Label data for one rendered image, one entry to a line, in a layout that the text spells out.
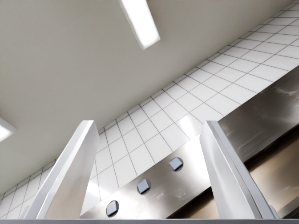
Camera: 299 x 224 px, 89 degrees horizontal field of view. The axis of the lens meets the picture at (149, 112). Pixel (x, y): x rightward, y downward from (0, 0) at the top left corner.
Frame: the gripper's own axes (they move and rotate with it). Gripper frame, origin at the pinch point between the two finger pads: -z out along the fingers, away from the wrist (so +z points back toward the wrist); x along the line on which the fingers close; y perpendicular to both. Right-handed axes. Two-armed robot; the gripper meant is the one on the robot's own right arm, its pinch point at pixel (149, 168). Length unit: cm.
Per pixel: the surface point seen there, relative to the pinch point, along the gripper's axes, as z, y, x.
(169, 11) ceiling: -99, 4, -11
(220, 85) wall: -73, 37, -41
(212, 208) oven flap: -14, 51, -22
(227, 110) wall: -53, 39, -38
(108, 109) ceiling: -76, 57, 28
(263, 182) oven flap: -19, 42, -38
